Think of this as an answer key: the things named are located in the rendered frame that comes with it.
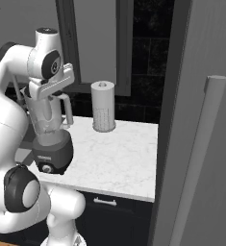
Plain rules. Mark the dark grey blender base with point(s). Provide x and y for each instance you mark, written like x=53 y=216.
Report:
x=53 y=152

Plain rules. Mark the grey wall cupboard door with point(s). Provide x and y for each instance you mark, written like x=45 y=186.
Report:
x=96 y=38

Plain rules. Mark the white paper towel roll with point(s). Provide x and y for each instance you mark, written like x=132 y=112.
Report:
x=103 y=107

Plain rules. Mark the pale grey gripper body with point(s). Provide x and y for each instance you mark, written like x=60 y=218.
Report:
x=50 y=84

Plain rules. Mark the grey fridge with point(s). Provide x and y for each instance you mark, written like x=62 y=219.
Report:
x=194 y=134

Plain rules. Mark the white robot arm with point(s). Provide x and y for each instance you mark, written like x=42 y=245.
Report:
x=8 y=128

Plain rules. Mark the dark drawer front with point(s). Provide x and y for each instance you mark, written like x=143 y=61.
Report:
x=117 y=221

